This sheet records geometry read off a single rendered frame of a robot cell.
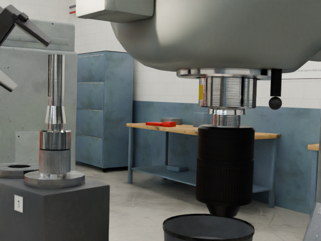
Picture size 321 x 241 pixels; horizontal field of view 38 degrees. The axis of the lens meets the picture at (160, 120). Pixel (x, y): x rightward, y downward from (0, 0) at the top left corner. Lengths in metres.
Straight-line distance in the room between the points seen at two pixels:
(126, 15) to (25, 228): 0.44
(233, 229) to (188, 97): 4.43
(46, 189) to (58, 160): 0.05
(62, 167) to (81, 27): 9.27
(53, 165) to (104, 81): 6.94
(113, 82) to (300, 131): 3.41
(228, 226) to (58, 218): 2.06
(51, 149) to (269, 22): 0.45
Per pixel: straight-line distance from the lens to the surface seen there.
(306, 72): 5.51
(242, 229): 2.60
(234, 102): 0.36
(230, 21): 0.30
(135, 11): 0.31
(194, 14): 0.30
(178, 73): 0.37
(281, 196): 5.78
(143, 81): 7.87
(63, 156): 0.70
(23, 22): 0.77
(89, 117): 8.04
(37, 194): 0.65
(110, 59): 7.66
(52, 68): 0.70
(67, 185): 0.68
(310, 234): 0.78
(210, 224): 2.69
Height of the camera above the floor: 1.29
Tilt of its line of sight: 3 degrees down
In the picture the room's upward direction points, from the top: 2 degrees clockwise
